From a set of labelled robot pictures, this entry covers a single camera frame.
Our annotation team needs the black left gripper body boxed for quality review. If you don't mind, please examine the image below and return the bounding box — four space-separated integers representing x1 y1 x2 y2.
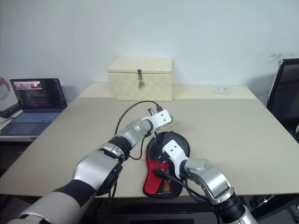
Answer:
147 108 159 139

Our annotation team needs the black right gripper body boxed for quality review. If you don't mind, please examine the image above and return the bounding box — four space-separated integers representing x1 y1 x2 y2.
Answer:
157 153 175 175

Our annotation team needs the black mesh paddle case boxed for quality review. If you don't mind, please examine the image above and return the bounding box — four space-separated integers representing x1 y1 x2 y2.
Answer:
142 131 192 200

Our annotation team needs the cream woven storage box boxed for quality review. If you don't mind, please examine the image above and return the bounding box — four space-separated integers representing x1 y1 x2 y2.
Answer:
107 56 174 102

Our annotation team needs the metal box latch with padlock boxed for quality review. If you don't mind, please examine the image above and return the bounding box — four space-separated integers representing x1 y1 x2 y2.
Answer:
136 69 145 90

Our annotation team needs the dark panel below table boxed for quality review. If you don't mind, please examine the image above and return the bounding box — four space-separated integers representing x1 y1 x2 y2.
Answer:
130 212 195 224

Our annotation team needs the small clear plastic box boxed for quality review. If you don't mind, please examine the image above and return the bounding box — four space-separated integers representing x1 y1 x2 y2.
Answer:
212 84 234 95

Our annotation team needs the open laptop with blue keyboard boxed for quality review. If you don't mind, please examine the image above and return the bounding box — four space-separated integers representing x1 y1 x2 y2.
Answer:
0 78 68 137

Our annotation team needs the black mesh office chair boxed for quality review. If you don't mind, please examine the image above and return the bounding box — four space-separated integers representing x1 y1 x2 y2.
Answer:
266 58 299 139

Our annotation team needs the black device beside laptop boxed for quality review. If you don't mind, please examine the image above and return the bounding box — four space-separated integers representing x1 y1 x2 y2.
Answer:
0 103 22 118

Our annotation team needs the white object with red stripe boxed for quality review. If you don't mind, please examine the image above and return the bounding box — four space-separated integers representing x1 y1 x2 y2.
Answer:
0 77 11 101

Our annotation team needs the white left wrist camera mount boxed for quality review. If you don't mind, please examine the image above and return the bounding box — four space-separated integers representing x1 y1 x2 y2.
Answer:
141 109 171 131

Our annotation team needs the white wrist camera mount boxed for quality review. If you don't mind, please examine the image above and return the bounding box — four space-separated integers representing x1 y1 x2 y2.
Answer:
162 140 190 180
141 109 171 131

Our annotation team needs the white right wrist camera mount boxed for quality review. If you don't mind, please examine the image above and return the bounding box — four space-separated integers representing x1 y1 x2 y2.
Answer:
162 140 190 180

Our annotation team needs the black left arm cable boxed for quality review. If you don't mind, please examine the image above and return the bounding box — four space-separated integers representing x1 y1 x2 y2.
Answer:
107 100 164 199

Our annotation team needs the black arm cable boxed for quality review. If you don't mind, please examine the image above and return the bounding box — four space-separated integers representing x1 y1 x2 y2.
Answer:
107 100 164 199
152 161 224 224

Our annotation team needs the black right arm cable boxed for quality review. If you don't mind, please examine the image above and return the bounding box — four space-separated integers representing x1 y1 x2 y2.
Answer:
152 161 224 224

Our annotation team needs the black table frame bar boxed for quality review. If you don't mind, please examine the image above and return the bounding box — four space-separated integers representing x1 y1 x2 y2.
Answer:
93 196 217 209

